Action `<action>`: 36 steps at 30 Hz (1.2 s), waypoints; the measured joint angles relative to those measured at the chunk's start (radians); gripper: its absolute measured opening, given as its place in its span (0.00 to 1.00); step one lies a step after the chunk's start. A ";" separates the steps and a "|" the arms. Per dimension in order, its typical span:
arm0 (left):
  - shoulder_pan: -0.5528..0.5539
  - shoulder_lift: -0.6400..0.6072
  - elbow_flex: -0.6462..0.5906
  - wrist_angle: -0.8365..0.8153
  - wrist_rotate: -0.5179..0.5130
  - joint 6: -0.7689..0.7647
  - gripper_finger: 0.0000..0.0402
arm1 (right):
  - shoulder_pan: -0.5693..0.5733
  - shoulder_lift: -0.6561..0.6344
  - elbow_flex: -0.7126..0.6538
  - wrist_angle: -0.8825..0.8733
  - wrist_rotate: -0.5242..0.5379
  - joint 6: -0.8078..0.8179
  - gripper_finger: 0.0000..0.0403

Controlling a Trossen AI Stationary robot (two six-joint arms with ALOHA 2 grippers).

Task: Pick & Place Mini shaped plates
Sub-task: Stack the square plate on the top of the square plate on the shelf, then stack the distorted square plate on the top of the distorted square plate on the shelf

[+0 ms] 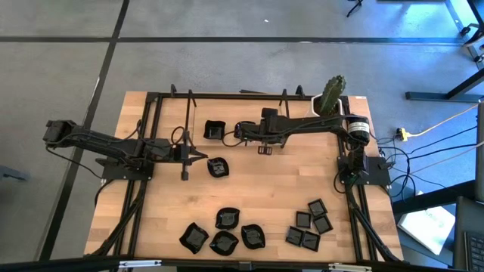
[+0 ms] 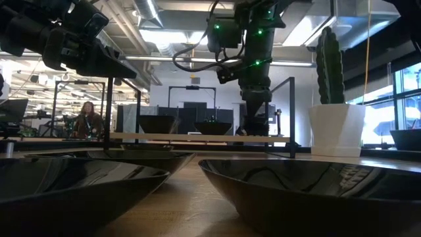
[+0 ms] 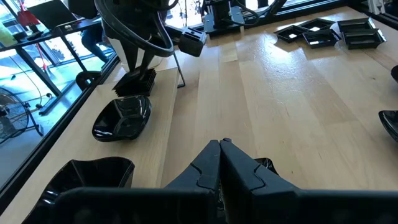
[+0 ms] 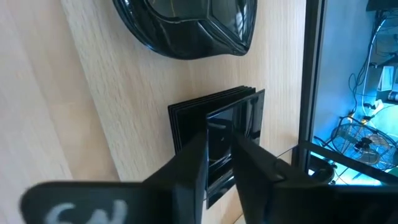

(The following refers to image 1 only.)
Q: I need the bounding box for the black keyboard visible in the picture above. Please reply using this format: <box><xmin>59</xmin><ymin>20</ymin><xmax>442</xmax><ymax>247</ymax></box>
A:
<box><xmin>464</xmin><ymin>230</ymin><xmax>484</xmax><ymax>271</ymax></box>

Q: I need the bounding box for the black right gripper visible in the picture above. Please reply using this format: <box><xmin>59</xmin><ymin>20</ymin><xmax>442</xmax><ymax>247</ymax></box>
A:
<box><xmin>238</xmin><ymin>107</ymin><xmax>288</xmax><ymax>156</ymax></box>

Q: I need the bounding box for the black tripod foot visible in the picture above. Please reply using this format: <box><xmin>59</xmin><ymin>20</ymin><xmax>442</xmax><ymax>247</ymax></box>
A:
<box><xmin>346</xmin><ymin>0</ymin><xmax>364</xmax><ymax>18</ymax></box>

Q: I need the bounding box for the green cactus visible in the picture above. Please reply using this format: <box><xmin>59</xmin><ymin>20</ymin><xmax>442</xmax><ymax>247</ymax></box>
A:
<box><xmin>319</xmin><ymin>74</ymin><xmax>347</xmax><ymax>116</ymax></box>

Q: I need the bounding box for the white floor cable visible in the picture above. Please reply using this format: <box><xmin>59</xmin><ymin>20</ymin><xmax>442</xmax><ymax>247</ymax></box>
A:
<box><xmin>415</xmin><ymin>141</ymin><xmax>484</xmax><ymax>171</ymax></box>

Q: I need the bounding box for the black desk leg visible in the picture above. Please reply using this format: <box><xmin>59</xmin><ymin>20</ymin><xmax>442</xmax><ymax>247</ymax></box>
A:
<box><xmin>405</xmin><ymin>66</ymin><xmax>484</xmax><ymax>103</ymax></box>

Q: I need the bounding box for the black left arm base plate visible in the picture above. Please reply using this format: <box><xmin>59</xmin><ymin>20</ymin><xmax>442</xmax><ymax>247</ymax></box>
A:
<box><xmin>101</xmin><ymin>165</ymin><xmax>154</xmax><ymax>181</ymax></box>

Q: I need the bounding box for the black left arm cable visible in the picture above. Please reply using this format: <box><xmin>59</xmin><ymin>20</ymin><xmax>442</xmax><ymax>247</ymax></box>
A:
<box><xmin>170</xmin><ymin>126</ymin><xmax>187</xmax><ymax>147</ymax></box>

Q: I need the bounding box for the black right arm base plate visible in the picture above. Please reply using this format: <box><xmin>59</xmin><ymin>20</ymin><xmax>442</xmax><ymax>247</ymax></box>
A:
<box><xmin>337</xmin><ymin>155</ymin><xmax>391</xmax><ymax>186</ymax></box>

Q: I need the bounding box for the yellow floor cable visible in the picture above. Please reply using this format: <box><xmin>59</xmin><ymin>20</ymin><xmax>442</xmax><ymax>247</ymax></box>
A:
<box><xmin>407</xmin><ymin>102</ymin><xmax>480</xmax><ymax>138</ymax></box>

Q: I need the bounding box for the black floor cable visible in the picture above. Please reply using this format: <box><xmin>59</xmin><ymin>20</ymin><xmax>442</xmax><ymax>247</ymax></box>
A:
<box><xmin>406</xmin><ymin>144</ymin><xmax>479</xmax><ymax>156</ymax></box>
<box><xmin>385</xmin><ymin>125</ymin><xmax>479</xmax><ymax>156</ymax></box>

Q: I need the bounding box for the small black square plate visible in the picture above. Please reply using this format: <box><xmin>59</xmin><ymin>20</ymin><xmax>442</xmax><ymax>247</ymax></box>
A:
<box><xmin>301</xmin><ymin>230</ymin><xmax>321</xmax><ymax>252</ymax></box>
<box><xmin>307</xmin><ymin>198</ymin><xmax>328</xmax><ymax>218</ymax></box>
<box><xmin>295</xmin><ymin>211</ymin><xmax>313</xmax><ymax>230</ymax></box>
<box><xmin>285</xmin><ymin>225</ymin><xmax>305</xmax><ymax>246</ymax></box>
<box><xmin>312</xmin><ymin>214</ymin><xmax>334</xmax><ymax>236</ymax></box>

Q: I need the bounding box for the white paper booklet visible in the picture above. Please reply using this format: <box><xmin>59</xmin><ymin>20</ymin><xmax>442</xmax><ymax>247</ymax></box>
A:
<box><xmin>396</xmin><ymin>206</ymin><xmax>457</xmax><ymax>256</ymax></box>

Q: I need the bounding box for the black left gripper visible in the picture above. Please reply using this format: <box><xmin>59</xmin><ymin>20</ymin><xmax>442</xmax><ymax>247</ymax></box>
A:
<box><xmin>172</xmin><ymin>131</ymin><xmax>209</xmax><ymax>181</ymax></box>

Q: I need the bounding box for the silver metal bracket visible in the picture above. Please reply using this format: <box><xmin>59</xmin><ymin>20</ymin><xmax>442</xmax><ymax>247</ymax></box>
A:
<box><xmin>118</xmin><ymin>259</ymin><xmax>163</xmax><ymax>269</ymax></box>
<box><xmin>327</xmin><ymin>263</ymin><xmax>374</xmax><ymax>272</ymax></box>

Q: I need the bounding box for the blue-grey chair base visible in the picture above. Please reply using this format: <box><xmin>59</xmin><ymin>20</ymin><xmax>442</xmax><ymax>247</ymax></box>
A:
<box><xmin>0</xmin><ymin>165</ymin><xmax>30</xmax><ymax>182</ymax></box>

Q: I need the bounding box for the black desk crossbar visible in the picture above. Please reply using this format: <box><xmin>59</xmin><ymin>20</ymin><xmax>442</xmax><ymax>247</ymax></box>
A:
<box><xmin>392</xmin><ymin>179</ymin><xmax>476</xmax><ymax>215</ymax></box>

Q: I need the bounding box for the dark grey desk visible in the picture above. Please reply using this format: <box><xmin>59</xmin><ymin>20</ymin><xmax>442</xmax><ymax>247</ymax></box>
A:
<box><xmin>452</xmin><ymin>196</ymin><xmax>484</xmax><ymax>271</ymax></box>

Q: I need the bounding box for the wooden shelf black metal frame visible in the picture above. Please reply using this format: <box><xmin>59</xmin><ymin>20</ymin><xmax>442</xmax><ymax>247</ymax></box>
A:
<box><xmin>183</xmin><ymin>89</ymin><xmax>291</xmax><ymax>155</ymax></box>

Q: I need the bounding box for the black diagonal pole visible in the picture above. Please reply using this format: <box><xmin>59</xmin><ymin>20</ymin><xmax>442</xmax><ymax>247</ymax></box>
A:
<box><xmin>467</xmin><ymin>0</ymin><xmax>484</xmax><ymax>52</ymax></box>

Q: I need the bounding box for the black overhead mount beam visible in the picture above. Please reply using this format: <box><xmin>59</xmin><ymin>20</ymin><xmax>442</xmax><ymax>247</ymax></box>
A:
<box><xmin>0</xmin><ymin>255</ymin><xmax>484</xmax><ymax>272</ymax></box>

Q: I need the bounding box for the grey metal stand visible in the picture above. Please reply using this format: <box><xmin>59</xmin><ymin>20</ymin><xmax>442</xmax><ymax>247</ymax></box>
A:
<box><xmin>444</xmin><ymin>0</ymin><xmax>484</xmax><ymax>71</ymax></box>

